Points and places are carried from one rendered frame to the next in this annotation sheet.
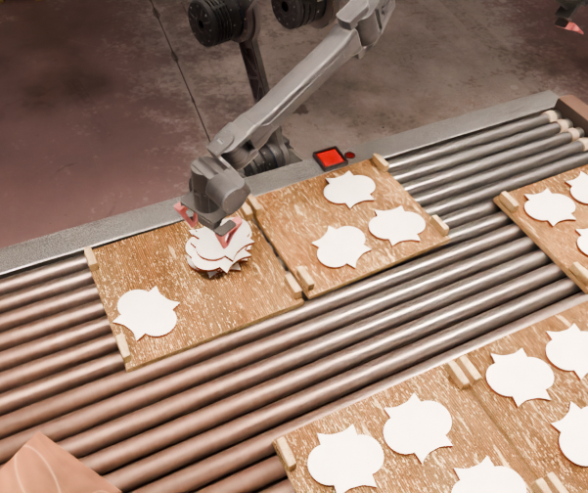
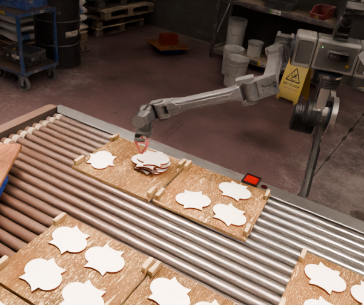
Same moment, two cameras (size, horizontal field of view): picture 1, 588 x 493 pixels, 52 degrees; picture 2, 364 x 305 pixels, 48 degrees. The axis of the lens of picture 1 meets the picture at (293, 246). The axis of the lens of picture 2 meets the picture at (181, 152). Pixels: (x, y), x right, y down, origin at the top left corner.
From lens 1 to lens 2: 118 cm
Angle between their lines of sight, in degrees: 44
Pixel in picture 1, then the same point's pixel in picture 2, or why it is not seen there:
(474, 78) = not seen: outside the picture
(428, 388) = (131, 258)
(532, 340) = (203, 296)
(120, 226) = not seen: hidden behind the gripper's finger
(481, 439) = (115, 288)
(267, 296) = (140, 188)
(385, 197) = (246, 206)
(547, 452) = not seen: outside the picture
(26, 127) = (225, 142)
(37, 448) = (14, 146)
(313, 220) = (200, 186)
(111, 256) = (122, 142)
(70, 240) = (123, 132)
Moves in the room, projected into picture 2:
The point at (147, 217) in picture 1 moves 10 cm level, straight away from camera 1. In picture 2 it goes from (153, 144) to (165, 138)
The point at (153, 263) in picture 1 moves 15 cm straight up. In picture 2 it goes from (128, 152) to (129, 125)
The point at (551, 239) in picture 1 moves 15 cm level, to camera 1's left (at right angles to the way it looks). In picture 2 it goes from (298, 286) to (268, 256)
